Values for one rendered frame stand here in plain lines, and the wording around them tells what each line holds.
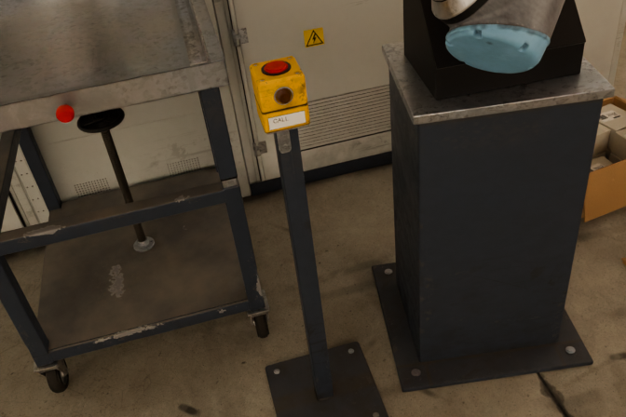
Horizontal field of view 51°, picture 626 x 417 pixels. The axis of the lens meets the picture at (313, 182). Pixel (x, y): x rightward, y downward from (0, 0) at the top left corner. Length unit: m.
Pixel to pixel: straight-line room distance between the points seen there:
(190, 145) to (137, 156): 0.17
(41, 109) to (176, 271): 0.69
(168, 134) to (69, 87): 0.86
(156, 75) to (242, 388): 0.85
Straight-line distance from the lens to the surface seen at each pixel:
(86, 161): 2.19
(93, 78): 1.34
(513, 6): 1.03
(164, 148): 2.17
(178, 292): 1.78
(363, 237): 2.09
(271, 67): 1.11
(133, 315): 1.77
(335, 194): 2.28
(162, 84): 1.31
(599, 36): 2.54
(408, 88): 1.32
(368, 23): 2.10
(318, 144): 2.25
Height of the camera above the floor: 1.40
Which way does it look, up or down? 37 degrees down
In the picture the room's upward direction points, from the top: 7 degrees counter-clockwise
